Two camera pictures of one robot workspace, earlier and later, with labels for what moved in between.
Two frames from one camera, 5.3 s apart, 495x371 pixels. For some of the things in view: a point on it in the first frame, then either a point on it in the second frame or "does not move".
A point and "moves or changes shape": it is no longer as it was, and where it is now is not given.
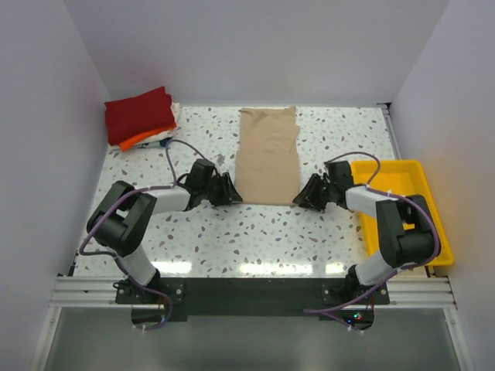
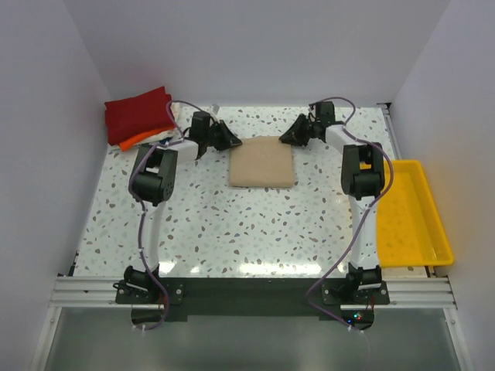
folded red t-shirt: x=131 y=117 does not move
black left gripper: x=228 y=193 → x=228 y=139
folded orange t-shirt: x=126 y=144 does not move
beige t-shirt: x=267 y=164 moves or changes shape
